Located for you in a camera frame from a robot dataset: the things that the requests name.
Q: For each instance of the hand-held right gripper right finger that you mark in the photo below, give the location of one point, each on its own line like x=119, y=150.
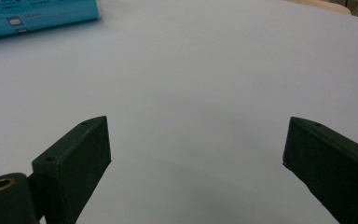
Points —
x=332, y=161

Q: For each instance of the blue printed packet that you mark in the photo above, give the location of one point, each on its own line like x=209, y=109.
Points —
x=34, y=14

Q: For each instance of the beige wooden board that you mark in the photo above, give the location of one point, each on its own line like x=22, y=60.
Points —
x=323, y=4

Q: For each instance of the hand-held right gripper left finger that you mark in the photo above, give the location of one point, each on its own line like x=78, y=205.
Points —
x=74, y=161

